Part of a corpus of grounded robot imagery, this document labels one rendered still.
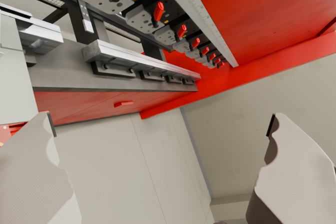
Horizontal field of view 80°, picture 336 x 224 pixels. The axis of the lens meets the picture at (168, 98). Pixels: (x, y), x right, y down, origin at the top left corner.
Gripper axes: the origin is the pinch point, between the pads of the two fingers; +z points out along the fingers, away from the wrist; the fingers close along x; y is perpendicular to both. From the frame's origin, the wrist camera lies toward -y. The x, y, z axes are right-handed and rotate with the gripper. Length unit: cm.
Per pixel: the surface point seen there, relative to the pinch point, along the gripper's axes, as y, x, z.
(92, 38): 15, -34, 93
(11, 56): 7.3, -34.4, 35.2
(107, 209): 164, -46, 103
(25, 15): 0, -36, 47
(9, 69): 9.5, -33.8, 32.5
